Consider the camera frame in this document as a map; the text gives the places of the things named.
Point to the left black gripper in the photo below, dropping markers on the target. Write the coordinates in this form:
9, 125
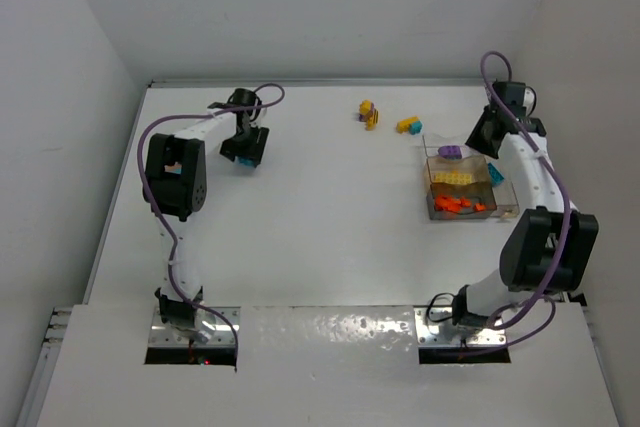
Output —
245, 145

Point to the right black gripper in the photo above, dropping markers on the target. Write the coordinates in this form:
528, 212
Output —
485, 132

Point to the teal and purple lego cluster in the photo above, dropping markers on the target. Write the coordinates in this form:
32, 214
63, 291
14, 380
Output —
246, 162

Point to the teal lego brick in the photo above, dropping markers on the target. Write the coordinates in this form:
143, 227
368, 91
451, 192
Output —
495, 175

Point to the yellow lego plate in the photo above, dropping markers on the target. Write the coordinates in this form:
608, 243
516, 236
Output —
453, 178

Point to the large orange curved lego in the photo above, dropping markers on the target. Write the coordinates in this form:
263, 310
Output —
451, 204

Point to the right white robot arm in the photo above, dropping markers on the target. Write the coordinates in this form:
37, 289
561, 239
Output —
548, 251

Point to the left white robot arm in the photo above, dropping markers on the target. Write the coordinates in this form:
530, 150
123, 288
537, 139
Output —
172, 161

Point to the amber tinted plastic container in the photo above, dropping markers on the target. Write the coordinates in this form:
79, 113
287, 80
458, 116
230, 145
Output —
477, 166

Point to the grey clear plastic container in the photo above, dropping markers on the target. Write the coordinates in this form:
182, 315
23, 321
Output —
483, 195

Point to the yellow and teal lego block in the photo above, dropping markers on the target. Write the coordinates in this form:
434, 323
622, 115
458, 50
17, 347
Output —
411, 125

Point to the tall clear side container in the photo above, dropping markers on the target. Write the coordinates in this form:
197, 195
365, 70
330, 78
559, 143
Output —
507, 206

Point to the yellow purple striped lego figure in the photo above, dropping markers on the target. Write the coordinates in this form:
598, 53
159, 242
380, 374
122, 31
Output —
368, 115

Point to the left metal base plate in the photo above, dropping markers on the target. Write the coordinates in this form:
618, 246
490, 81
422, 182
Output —
209, 332

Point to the metal base plate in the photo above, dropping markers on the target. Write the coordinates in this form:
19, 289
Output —
209, 332
434, 331

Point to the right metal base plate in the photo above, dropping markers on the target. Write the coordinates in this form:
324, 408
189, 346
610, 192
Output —
434, 331

